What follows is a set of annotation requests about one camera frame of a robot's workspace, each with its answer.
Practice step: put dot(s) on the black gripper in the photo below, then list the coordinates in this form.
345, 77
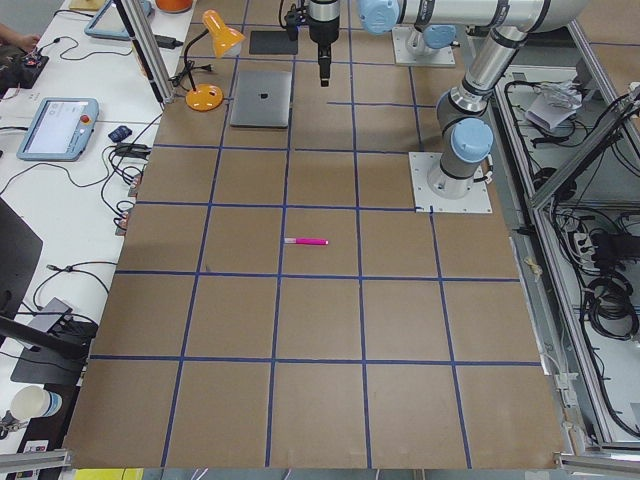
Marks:
320, 28

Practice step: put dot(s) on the pink highlighter pen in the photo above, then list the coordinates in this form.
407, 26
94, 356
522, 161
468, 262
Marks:
306, 241

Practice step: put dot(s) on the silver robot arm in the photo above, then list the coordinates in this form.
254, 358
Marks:
467, 138
430, 39

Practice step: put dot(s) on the black mousepad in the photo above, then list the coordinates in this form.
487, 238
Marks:
270, 42

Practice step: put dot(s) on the grey closed laptop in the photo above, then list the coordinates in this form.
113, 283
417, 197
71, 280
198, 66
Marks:
262, 99

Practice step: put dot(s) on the black power adapter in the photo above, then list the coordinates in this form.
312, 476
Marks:
167, 42

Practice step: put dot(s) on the orange cylindrical container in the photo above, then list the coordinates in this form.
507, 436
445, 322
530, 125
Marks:
174, 6

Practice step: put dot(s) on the small dark blue pouch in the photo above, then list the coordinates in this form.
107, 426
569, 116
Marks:
120, 133

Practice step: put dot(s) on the blue teach pendant tablet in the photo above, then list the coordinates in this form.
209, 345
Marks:
60, 130

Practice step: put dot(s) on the person at desk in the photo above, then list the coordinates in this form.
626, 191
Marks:
14, 46

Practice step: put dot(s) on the black monitor stand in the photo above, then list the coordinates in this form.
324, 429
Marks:
57, 357

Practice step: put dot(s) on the grey usb hub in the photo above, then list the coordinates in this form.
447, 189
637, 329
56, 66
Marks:
54, 311

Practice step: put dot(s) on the white paper cup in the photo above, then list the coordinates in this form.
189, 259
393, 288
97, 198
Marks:
35, 402

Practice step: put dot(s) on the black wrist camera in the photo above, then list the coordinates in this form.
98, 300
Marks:
293, 21

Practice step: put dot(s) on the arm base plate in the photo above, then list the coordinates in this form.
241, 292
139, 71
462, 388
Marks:
444, 58
435, 192

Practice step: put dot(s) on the lamp power cable plug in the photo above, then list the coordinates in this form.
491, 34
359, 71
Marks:
186, 72

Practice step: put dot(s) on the aluminium frame post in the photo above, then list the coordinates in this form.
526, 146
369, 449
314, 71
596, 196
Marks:
145, 45

